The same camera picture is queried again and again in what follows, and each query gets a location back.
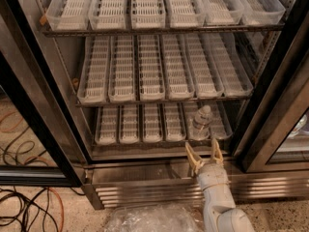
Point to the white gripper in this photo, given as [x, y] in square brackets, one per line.
[211, 174]

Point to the clear plastic water bottle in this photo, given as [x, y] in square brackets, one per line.
[201, 123]

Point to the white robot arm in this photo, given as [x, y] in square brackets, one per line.
[220, 212]

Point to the shelf tray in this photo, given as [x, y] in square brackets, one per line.
[129, 124]
[185, 13]
[107, 122]
[68, 14]
[190, 110]
[220, 126]
[262, 12]
[177, 74]
[122, 70]
[147, 14]
[222, 12]
[152, 129]
[174, 125]
[93, 80]
[203, 71]
[151, 84]
[107, 14]
[222, 47]

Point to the right glass fridge door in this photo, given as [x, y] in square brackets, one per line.
[278, 145]

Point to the stainless steel fridge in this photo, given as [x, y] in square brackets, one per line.
[116, 177]

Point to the open glass fridge door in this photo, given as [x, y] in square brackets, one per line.
[23, 80]

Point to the bottom wire shelf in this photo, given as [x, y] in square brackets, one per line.
[161, 144]

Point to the wire shelf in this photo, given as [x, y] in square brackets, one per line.
[161, 144]
[162, 31]
[109, 103]

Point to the middle wire shelf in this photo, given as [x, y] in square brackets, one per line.
[109, 103]

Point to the top wire shelf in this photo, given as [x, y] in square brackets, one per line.
[162, 31]

